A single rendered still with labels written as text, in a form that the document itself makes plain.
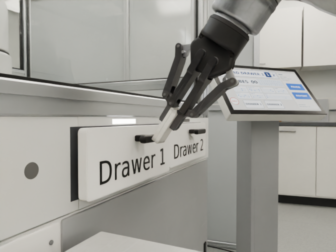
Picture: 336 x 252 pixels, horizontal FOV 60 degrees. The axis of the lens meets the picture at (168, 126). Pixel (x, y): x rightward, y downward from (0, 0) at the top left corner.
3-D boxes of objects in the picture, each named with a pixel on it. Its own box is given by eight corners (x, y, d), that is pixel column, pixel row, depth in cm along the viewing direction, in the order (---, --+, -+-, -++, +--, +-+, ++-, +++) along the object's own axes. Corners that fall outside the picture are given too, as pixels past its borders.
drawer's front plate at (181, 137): (205, 155, 98) (205, 122, 98) (169, 168, 72) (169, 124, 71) (200, 155, 99) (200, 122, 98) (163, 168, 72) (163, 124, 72)
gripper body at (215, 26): (257, 42, 50) (226, 88, 52) (217, 19, 52) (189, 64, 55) (249, 30, 43) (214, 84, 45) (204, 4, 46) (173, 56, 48)
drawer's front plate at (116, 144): (169, 170, 69) (169, 124, 69) (87, 203, 43) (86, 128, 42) (163, 170, 70) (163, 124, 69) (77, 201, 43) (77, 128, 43)
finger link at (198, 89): (217, 59, 51) (223, 63, 50) (184, 113, 54) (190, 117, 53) (210, 54, 47) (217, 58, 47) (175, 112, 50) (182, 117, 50)
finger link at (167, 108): (177, 99, 51) (165, 90, 52) (163, 122, 52) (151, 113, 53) (181, 99, 52) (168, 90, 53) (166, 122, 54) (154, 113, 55)
